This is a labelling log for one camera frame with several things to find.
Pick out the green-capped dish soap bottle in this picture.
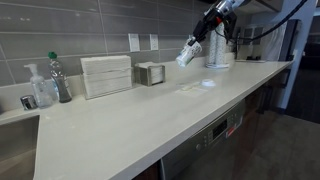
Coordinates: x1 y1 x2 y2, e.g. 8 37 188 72
47 51 73 104

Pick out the cream plastic spoon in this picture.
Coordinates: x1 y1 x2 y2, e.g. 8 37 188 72
179 85 203 92

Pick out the chrome sink fitting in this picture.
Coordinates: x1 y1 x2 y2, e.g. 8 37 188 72
19 94 38 111

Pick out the steel kitchen sink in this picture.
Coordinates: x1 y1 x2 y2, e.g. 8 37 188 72
0 114 40 180

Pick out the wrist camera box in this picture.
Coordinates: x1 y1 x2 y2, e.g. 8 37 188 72
222 14 238 41

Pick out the white paper towel stack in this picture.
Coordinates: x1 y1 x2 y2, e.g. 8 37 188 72
79 54 133 100

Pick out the white wall outlet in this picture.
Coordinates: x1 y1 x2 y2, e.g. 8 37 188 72
149 33 160 51

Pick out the tall stack of paper cups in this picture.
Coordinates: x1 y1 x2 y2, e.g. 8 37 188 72
207 23 231 66

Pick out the metal napkin holder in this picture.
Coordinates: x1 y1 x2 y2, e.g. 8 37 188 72
134 61 167 88

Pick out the white round tray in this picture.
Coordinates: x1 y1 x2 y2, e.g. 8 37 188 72
204 61 231 70

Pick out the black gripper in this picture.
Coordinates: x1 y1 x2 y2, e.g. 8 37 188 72
188 4 236 46

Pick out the clear pump soap dispenser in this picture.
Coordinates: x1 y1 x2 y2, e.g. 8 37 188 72
23 63 54 109

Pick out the stainless steel dishwasher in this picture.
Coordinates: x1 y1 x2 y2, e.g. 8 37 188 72
159 99 248 180

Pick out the white wall switch plate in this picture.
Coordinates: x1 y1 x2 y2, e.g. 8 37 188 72
128 33 141 53

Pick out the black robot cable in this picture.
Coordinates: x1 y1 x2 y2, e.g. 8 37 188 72
214 0 309 44

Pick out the brown wooden cabinet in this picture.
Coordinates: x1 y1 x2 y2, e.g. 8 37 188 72
244 74 289 141

